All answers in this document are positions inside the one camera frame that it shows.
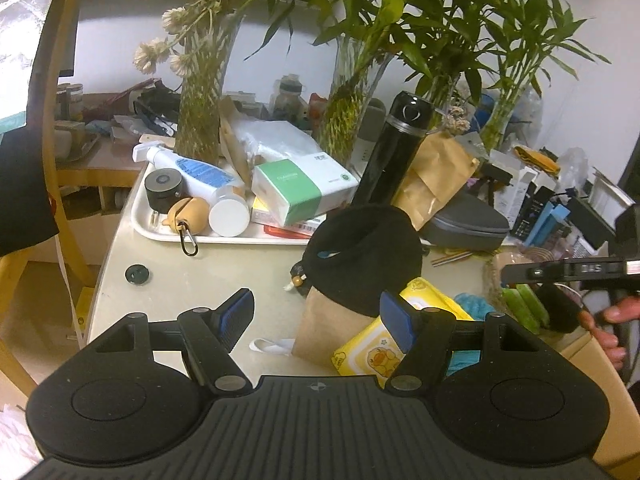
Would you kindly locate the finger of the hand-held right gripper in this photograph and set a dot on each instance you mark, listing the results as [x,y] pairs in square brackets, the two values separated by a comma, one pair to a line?
[560,271]

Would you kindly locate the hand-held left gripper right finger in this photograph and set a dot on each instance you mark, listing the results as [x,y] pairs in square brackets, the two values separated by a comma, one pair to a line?
[395,317]

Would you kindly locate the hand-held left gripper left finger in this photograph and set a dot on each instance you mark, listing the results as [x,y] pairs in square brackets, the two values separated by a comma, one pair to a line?
[239,310]

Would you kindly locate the yellow wet wipes packet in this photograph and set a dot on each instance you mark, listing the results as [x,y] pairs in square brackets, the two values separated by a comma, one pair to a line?
[370,356]

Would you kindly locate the white plastic spoon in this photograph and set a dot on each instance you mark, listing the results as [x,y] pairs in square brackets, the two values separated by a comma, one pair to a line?
[272,346]

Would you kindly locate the person's right hand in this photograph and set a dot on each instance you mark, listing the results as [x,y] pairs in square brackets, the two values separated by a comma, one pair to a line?
[612,337]

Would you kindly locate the black fuzzy plush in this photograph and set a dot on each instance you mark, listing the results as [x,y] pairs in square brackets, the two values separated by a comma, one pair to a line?
[562,310]

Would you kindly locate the light blue box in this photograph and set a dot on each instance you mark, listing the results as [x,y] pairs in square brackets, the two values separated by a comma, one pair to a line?
[547,225]

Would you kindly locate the basket with green items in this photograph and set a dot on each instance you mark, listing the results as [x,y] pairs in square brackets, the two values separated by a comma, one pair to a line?
[525,307]

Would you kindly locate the black knit hat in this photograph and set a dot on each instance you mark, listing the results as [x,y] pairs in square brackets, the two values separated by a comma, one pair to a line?
[360,270]

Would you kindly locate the wooden bead charm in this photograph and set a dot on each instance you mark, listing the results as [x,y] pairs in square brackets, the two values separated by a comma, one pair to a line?
[297,280]

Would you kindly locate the small brown paper bag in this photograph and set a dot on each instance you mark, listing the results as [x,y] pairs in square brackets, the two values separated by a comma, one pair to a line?
[320,331]

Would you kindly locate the black carabiner clip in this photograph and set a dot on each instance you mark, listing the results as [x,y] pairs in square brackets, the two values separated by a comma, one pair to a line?
[190,249]

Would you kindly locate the blue fluffy cloth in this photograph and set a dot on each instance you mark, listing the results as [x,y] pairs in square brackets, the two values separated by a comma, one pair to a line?
[475,305]

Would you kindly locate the striped wooden sticks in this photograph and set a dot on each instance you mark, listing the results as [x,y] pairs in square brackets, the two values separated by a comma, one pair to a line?
[450,257]

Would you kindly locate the clear plastic bag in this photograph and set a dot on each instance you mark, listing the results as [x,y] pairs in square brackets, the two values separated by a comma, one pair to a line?
[572,170]

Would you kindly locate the red flat packet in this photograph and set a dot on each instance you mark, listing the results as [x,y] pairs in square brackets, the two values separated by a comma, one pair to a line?
[287,231]

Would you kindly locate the white-lidded jar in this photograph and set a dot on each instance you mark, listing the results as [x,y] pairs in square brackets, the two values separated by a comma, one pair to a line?
[229,217]

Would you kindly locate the flat white box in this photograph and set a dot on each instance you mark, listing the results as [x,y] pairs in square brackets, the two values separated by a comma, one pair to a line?
[262,216]

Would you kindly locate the grey zip case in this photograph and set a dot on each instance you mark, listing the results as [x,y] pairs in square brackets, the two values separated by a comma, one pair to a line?
[465,222]

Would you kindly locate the round dark disc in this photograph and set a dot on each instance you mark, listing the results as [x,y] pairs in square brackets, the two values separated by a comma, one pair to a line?
[137,275]

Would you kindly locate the tan duck-shaped pouch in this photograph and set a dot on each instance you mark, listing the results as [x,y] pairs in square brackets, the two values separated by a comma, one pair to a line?
[192,212]

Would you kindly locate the yellow and black cloth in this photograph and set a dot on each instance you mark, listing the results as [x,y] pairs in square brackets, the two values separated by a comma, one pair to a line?
[537,159]

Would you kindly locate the white plastic tray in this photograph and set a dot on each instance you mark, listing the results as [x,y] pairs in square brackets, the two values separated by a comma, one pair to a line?
[150,221]

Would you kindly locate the green and white tissue pack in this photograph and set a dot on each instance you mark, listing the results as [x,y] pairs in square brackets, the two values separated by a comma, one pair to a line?
[290,190]

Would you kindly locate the black round speaker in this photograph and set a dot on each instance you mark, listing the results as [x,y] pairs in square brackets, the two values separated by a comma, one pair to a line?
[162,195]

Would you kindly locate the brown cardboard box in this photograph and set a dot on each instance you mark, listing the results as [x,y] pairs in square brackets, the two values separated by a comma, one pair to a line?
[600,410]

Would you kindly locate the white spray bottle blue label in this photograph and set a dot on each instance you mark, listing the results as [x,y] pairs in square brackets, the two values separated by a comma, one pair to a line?
[200,170]

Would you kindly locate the large brown paper bag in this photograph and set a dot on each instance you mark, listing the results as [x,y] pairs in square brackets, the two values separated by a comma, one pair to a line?
[432,175]

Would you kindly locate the black thermos bottle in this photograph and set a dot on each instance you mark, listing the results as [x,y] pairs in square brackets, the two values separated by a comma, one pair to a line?
[385,160]

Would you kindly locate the crumpled brown paper wrap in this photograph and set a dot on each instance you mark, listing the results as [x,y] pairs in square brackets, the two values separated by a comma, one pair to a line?
[235,150]

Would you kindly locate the small glass vase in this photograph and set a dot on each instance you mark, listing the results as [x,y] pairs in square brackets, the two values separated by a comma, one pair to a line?
[502,115]

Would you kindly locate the white plastic bag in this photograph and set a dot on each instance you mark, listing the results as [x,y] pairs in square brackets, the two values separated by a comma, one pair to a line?
[280,137]

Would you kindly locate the wooden side table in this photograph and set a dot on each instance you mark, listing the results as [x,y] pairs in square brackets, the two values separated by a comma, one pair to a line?
[95,172]

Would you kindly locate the black eyeglasses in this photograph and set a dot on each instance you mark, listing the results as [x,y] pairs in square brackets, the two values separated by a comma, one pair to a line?
[152,117]

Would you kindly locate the glass vase with bamboo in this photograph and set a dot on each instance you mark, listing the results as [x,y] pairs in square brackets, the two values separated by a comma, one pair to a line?
[345,110]

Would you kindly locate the dark glass jar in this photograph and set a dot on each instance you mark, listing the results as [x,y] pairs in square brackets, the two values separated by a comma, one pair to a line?
[290,97]

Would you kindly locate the dried white flowers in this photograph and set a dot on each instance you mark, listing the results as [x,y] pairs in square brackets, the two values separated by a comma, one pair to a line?
[150,55]

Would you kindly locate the green bamboo plant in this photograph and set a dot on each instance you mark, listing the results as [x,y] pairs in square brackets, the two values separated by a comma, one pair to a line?
[400,5]

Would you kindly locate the wooden chair frame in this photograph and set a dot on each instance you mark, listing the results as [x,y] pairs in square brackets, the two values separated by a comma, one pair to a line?
[47,110]

